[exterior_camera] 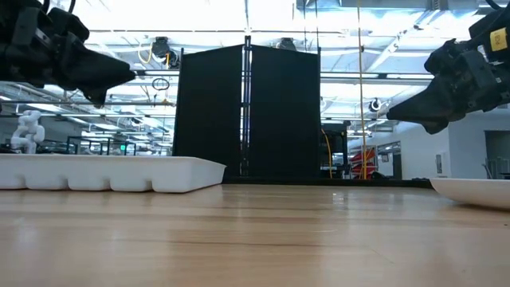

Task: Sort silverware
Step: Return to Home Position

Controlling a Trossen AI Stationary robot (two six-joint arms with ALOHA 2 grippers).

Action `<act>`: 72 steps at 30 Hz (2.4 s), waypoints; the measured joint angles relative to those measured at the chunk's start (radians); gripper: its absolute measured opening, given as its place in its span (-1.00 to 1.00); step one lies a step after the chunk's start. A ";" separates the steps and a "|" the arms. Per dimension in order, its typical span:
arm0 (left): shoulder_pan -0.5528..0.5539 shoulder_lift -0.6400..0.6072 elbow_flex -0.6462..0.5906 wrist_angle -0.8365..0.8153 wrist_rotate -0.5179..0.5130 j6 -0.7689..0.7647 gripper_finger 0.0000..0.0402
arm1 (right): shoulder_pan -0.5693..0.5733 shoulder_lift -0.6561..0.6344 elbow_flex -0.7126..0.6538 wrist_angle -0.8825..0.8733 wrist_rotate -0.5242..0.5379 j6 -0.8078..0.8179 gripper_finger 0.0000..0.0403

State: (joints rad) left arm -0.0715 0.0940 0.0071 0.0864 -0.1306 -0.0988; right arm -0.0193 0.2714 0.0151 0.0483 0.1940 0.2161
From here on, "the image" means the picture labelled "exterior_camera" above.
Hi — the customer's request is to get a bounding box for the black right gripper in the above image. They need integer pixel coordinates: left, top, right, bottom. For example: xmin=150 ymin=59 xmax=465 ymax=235
xmin=386 ymin=6 xmax=510 ymax=136

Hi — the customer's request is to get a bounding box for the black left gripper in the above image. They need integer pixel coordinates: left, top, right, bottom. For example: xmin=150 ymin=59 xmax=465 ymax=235
xmin=0 ymin=0 xmax=137 ymax=108

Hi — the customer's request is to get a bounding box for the white plastic cutlery tray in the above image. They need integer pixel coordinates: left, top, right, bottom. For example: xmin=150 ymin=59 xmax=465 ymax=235
xmin=0 ymin=153 xmax=227 ymax=194

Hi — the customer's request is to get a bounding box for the red equipment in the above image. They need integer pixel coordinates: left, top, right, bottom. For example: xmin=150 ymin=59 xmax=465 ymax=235
xmin=349 ymin=146 xmax=378 ymax=179

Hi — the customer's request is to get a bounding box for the white round plate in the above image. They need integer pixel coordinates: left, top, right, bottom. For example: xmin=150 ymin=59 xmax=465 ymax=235
xmin=429 ymin=177 xmax=510 ymax=210

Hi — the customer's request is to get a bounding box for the black equipment rack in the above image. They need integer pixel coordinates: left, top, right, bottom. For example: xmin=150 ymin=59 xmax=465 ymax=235
xmin=320 ymin=121 xmax=352 ymax=179

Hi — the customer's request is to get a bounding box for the black folding divider panel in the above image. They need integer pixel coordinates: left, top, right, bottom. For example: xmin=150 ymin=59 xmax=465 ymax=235
xmin=172 ymin=34 xmax=322 ymax=184

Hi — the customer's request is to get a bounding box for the white wall box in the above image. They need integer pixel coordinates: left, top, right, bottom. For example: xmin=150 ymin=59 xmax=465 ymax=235
xmin=434 ymin=150 xmax=450 ymax=177

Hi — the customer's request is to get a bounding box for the black hanging ring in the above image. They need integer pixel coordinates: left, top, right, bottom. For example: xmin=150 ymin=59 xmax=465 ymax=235
xmin=151 ymin=77 xmax=171 ymax=92

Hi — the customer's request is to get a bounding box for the black metal table frame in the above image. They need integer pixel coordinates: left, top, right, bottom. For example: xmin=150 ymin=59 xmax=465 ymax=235
xmin=222 ymin=176 xmax=434 ymax=188

